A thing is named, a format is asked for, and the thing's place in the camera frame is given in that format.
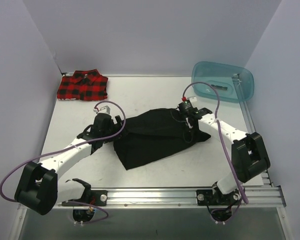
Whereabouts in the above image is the black long sleeve shirt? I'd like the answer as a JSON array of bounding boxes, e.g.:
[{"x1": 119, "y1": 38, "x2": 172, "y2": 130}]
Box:
[{"x1": 113, "y1": 108, "x2": 211, "y2": 170}]

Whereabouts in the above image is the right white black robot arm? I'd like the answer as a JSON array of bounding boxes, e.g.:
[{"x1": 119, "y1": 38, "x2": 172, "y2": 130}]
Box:
[{"x1": 178, "y1": 97, "x2": 271, "y2": 205}]

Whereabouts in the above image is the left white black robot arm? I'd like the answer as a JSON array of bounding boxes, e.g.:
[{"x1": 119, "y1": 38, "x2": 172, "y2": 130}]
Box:
[{"x1": 14, "y1": 113, "x2": 124, "y2": 215}]

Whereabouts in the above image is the red black plaid folded shirt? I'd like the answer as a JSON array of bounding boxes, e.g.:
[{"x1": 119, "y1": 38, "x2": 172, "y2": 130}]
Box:
[{"x1": 57, "y1": 69, "x2": 108, "y2": 102}]

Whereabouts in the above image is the teal plastic bin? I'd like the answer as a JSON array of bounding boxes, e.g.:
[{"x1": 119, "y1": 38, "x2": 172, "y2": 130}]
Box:
[{"x1": 191, "y1": 61, "x2": 255, "y2": 103}]

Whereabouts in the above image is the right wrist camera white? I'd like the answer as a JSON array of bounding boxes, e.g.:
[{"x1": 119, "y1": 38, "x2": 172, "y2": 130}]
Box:
[{"x1": 181, "y1": 96, "x2": 197, "y2": 103}]

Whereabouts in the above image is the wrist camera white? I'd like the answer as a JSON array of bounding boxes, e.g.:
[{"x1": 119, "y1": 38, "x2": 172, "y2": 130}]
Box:
[
  {"x1": 181, "y1": 96, "x2": 197, "y2": 103},
  {"x1": 93, "y1": 105, "x2": 111, "y2": 115}
]

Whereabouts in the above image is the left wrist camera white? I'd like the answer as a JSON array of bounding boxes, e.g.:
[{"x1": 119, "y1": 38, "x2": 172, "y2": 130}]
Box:
[{"x1": 93, "y1": 105, "x2": 111, "y2": 115}]

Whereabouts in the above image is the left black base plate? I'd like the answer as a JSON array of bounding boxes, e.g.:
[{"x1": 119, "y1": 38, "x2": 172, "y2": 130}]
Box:
[{"x1": 61, "y1": 190, "x2": 108, "y2": 207}]

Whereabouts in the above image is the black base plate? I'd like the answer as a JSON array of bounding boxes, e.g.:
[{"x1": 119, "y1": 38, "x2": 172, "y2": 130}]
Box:
[
  {"x1": 196, "y1": 189, "x2": 239, "y2": 207},
  {"x1": 61, "y1": 190, "x2": 108, "y2": 207}
]

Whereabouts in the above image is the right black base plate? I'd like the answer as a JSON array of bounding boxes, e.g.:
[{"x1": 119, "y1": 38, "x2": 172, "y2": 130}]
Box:
[{"x1": 196, "y1": 189, "x2": 239, "y2": 207}]

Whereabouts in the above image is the aluminium front rail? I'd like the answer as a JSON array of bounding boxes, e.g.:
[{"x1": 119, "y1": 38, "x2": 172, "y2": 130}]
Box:
[{"x1": 17, "y1": 184, "x2": 287, "y2": 210}]

